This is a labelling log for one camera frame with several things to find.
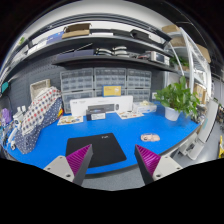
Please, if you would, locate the white metal shelving rack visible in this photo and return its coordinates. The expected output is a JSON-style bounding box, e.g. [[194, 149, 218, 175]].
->
[[162, 25, 212, 98]]

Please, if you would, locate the beige computer mouse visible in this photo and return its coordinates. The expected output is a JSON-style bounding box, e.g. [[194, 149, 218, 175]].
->
[[141, 133, 160, 142]]

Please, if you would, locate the black mouse pad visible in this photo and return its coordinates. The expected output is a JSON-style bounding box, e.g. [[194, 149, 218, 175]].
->
[[66, 133, 126, 168]]

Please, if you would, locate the illustrated booklet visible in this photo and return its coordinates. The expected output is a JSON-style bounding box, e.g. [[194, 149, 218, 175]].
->
[[117, 111, 144, 120], [58, 116, 83, 125]]

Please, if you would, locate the patterned fabric bag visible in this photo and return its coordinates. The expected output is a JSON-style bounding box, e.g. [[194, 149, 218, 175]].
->
[[14, 86, 62, 154]]

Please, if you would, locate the clear plastic container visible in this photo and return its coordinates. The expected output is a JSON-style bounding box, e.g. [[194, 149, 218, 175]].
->
[[133, 101, 157, 113]]

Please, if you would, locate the small black box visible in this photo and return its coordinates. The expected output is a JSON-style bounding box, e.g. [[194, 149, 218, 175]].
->
[[86, 112, 106, 121]]

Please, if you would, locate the white keyboard box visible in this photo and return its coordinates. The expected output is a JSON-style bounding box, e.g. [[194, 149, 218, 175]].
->
[[70, 95, 133, 116]]

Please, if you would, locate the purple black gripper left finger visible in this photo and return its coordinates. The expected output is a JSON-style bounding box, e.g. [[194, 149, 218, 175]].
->
[[66, 144, 93, 186]]

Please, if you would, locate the grey drawer organizer left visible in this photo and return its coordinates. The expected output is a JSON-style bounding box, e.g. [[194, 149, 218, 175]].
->
[[60, 68, 93, 92]]

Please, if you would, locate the cardboard box on top shelf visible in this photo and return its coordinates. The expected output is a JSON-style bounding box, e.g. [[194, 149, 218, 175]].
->
[[62, 23, 91, 39]]

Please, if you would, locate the purple toy figure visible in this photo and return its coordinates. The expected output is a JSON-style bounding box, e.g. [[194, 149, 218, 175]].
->
[[1, 108, 12, 126]]

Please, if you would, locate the green potted plant white pot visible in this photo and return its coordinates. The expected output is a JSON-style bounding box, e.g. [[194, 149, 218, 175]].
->
[[155, 76, 200, 121]]

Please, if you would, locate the grey drawer organizer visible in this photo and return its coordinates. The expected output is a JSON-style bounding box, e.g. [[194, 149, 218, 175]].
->
[[126, 69, 152, 89], [94, 67, 126, 89], [60, 68, 93, 92]]

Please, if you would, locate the yellow card sign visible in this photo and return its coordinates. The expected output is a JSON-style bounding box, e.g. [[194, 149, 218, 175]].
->
[[103, 85, 121, 97]]

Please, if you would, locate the illustrated booklet right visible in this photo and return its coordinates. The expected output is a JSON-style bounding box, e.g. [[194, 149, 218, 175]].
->
[[117, 111, 144, 120]]

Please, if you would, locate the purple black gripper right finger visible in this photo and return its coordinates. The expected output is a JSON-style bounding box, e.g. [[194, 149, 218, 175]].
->
[[134, 145, 161, 184]]

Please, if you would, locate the grey drawer organizer middle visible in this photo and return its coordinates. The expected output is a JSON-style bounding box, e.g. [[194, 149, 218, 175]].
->
[[94, 67, 126, 89]]

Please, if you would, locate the illustrated booklet left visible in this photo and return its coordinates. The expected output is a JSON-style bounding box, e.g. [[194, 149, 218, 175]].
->
[[58, 116, 83, 125]]

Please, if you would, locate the grey drawer organizer right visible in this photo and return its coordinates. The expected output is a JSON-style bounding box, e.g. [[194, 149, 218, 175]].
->
[[126, 69, 152, 89]]

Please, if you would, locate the silver electronic instrument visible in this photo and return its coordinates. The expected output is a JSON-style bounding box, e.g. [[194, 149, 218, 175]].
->
[[149, 51, 170, 65]]

